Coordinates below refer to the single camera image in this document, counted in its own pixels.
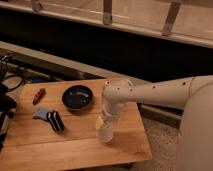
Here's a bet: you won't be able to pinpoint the small red brown object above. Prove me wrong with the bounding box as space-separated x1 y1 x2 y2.
33 88 46 105

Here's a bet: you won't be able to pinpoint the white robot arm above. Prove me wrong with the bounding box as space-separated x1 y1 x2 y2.
96 75 213 171

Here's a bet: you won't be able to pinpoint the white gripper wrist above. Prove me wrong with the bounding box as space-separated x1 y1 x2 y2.
95 102 124 130

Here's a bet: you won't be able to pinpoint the wooden cutting board table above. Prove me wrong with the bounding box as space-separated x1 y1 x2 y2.
0 79 152 171

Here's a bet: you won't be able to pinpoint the black equipment at left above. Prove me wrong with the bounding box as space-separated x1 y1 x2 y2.
0 83 17 150

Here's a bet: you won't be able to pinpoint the white ceramic cup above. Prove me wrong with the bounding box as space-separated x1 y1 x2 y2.
96 123 113 142

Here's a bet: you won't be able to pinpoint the black cables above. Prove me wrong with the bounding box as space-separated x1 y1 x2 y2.
0 54 27 94

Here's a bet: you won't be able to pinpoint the dark blue bowl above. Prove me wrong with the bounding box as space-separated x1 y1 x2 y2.
62 85 93 111

